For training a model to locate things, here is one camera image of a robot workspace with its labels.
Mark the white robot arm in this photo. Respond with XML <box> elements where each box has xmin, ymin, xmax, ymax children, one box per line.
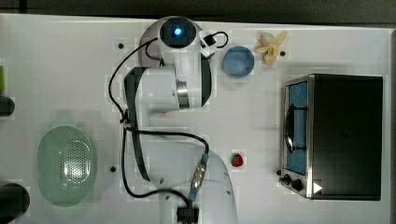
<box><xmin>124</xmin><ymin>16</ymin><xmax>238</xmax><ymax>224</ymax></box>

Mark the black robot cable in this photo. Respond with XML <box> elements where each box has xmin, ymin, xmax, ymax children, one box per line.
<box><xmin>107</xmin><ymin>31</ymin><xmax>230</xmax><ymax>209</ymax></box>

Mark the red toy strawberry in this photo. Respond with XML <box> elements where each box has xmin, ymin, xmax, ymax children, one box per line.
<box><xmin>231</xmin><ymin>153</ymin><xmax>244</xmax><ymax>167</ymax></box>

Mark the peeled toy banana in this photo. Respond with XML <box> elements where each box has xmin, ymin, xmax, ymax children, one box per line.
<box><xmin>255</xmin><ymin>31</ymin><xmax>287</xmax><ymax>66</ymax></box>

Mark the green perforated colander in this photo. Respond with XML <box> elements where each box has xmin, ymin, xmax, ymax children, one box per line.
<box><xmin>37</xmin><ymin>120</ymin><xmax>94</xmax><ymax>207</ymax></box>

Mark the blue bowl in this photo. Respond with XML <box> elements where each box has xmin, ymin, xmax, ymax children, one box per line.
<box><xmin>222</xmin><ymin>46</ymin><xmax>255</xmax><ymax>78</ymax></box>

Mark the green bottle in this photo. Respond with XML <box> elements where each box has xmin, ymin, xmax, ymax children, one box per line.
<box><xmin>0</xmin><ymin>58</ymin><xmax>6</xmax><ymax>94</ymax></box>

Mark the black toaster oven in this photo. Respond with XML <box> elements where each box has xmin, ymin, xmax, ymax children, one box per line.
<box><xmin>276</xmin><ymin>74</ymin><xmax>383</xmax><ymax>201</ymax></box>

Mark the black cylinder container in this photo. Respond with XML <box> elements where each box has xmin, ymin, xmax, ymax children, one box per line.
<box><xmin>0</xmin><ymin>96</ymin><xmax>15</xmax><ymax>117</ymax></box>

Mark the black cylinder cup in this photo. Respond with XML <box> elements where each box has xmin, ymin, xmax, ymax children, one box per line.
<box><xmin>0</xmin><ymin>183</ymin><xmax>30</xmax><ymax>224</ymax></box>

